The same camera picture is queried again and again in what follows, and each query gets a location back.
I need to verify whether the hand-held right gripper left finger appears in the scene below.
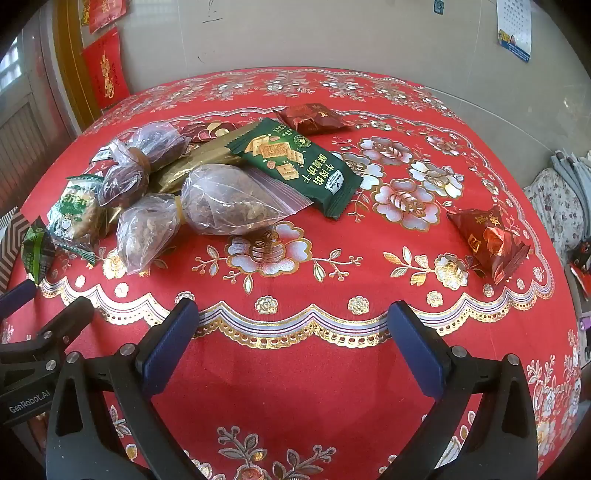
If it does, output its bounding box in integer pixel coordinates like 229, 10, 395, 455
45, 298, 208, 480

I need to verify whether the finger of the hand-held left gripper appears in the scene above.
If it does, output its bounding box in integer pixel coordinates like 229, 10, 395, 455
25, 296, 96, 358
0, 279, 38, 315

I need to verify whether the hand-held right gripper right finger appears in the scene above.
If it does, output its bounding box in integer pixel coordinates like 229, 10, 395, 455
387, 300, 539, 480

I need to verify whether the long gold snack packet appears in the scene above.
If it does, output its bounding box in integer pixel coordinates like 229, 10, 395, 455
150, 124, 250, 195

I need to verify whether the dark chocolate snack packet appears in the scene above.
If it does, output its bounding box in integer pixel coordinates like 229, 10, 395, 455
179, 120, 237, 143

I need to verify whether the small green cracker packet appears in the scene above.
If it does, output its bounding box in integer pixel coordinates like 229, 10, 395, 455
46, 175, 109, 266
22, 217, 57, 283

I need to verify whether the zigzag patterned box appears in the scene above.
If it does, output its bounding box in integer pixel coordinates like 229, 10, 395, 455
0, 207, 32, 289

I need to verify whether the red floral tablecloth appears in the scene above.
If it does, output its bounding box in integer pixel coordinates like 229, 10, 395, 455
0, 69, 583, 480

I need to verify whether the clear bag of walnuts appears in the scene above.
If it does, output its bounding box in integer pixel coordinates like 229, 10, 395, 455
178, 164, 312, 236
115, 194, 185, 277

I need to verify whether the red foil snack packet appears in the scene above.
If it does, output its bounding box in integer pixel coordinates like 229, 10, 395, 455
272, 103, 354, 136
447, 208, 531, 286

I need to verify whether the clear bag of dark dates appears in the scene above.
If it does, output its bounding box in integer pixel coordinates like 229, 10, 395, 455
96, 161, 151, 209
111, 121, 192, 171

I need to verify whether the floral cushion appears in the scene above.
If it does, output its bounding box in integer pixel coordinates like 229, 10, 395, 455
522, 167, 587, 266

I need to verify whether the large dark green cracker packet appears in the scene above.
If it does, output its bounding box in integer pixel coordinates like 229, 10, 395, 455
226, 117, 363, 219

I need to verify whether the window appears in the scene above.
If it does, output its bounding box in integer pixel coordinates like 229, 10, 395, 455
0, 44, 26, 100

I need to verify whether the grey folded cloth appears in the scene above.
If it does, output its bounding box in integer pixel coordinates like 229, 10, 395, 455
549, 150, 591, 204

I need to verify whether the yellow wooden door frame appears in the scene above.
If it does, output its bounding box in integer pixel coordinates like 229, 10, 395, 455
52, 0, 105, 134

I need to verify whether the red paper wall poster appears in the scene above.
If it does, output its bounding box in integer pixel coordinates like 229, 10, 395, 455
82, 28, 131, 110
81, 0, 132, 34

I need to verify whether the wall calendar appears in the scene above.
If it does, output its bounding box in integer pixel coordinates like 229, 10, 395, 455
496, 0, 533, 63

